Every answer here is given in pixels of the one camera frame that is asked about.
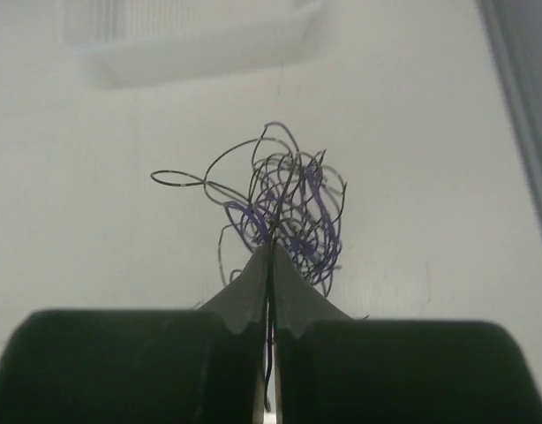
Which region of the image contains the white perforated plastic basket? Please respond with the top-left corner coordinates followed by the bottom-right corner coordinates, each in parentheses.
top-left (56, 1), bottom-right (324, 89)

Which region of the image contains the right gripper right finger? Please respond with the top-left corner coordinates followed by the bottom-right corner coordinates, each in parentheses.
top-left (270, 246), bottom-right (542, 423)

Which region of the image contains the right aluminium frame post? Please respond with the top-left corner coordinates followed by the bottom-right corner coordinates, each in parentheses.
top-left (478, 1), bottom-right (542, 230)

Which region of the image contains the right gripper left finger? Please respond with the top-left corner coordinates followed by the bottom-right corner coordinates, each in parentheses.
top-left (0, 247), bottom-right (270, 423)

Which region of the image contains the purple black cable bundle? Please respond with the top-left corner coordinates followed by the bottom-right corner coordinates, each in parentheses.
top-left (150, 121), bottom-right (348, 405)

